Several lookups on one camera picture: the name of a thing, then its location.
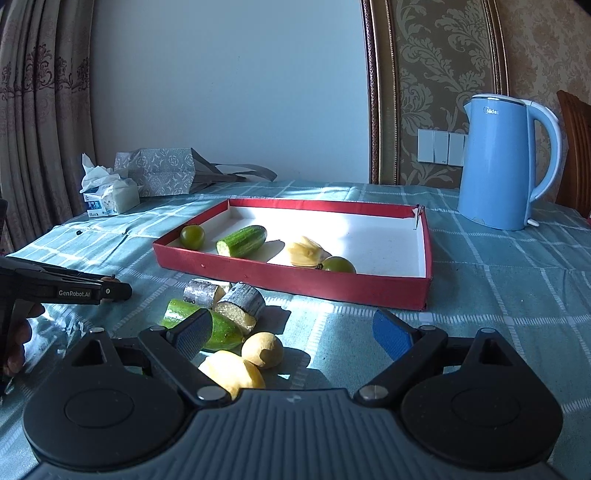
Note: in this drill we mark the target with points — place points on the shallow red cardboard box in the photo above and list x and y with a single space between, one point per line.
369 240

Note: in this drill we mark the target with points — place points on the small green tomato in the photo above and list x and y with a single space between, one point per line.
338 266

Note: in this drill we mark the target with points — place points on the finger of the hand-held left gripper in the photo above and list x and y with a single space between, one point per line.
117 290

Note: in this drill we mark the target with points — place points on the grey patterned paper bag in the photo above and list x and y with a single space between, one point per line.
157 170

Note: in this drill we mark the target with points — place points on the person's left hand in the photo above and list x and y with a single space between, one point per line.
21 341

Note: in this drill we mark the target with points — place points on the large green tomato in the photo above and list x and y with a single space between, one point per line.
192 236

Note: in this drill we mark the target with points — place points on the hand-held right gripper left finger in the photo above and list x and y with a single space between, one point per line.
191 333

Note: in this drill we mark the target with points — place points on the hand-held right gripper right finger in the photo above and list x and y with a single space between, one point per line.
392 334

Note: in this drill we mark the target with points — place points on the sugarcane piece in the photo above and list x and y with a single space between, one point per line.
203 293

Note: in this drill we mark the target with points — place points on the white wall switch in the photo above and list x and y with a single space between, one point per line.
425 145
441 146
457 148

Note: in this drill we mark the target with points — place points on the light blue electric kettle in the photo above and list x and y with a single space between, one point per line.
498 166

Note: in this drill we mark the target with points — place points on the silver fish chunk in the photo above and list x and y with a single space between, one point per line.
240 304

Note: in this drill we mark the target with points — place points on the wooden chair back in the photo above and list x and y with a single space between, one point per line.
576 152

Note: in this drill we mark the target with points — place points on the brown longan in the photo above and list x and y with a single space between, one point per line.
262 350

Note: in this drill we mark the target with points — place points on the green cucumber piece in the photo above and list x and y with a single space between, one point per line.
226 336
242 241

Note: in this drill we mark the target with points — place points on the white tissue pack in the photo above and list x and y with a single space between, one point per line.
113 196

